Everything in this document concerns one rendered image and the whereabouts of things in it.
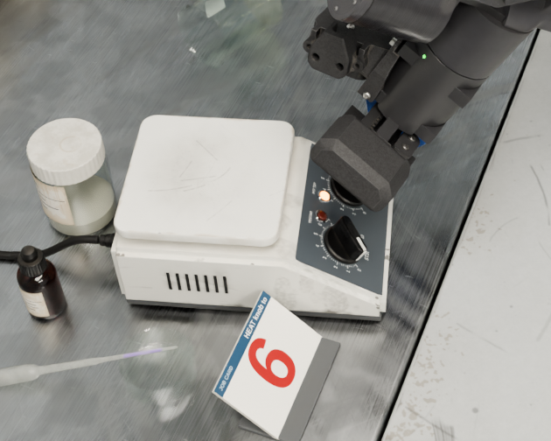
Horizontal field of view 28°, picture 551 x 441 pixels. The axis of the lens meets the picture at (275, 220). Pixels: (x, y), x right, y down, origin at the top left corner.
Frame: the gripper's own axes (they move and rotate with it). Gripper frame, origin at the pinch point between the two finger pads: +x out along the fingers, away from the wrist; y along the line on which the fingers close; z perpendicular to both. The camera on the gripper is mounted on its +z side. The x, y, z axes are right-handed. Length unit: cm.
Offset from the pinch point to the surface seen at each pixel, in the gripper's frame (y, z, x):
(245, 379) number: 16.9, -3.7, 8.4
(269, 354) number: 14.0, -4.0, 8.2
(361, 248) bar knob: 5.9, -4.2, 2.2
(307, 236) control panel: 6.8, -0.7, 4.0
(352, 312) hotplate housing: 7.6, -6.9, 6.2
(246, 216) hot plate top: 9.3, 3.6, 3.9
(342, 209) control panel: 2.2, -1.5, 4.0
